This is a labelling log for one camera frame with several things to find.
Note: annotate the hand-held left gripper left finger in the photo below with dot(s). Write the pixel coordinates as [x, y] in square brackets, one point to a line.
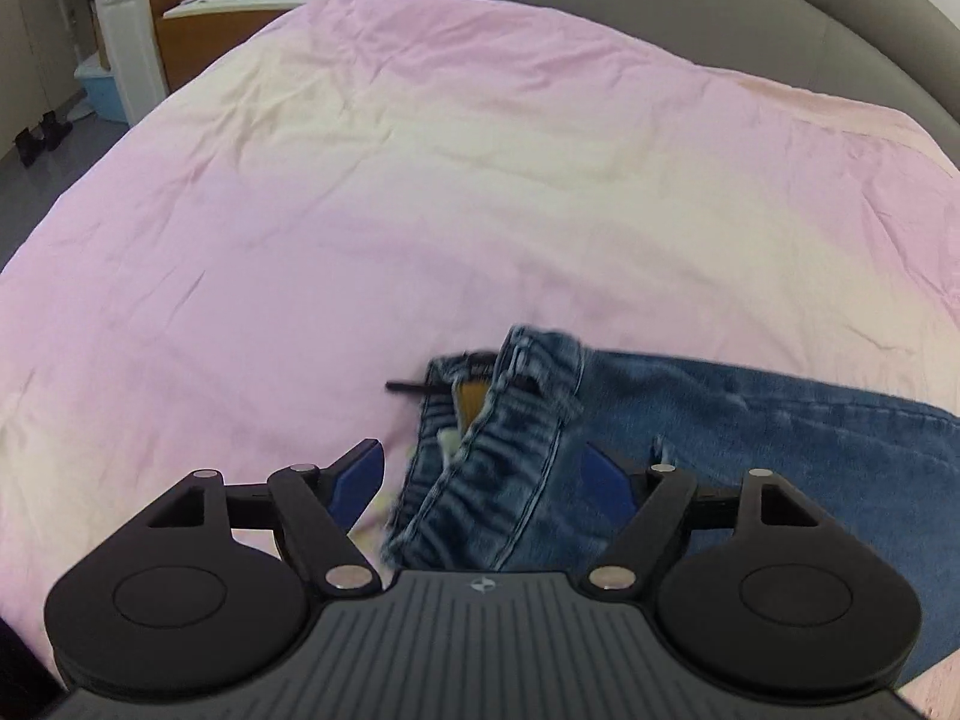
[361, 478]

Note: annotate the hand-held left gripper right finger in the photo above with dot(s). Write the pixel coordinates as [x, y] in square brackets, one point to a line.
[606, 489]

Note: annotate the blue denim pants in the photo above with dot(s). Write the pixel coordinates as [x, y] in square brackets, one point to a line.
[757, 427]

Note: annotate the pink bed sheet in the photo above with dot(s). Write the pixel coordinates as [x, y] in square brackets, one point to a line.
[390, 187]

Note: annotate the light blue plastic bin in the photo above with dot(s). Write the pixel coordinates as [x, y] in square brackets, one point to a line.
[101, 94]

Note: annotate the wooden desk with white top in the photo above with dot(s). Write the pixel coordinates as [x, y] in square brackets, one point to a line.
[202, 37]

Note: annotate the white cabinet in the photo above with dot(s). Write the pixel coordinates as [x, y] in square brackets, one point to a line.
[126, 45]

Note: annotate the grey upholstered headboard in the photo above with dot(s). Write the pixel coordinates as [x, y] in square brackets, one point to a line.
[757, 0]

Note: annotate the grey wardrobe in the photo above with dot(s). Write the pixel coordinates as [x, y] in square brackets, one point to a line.
[34, 37]

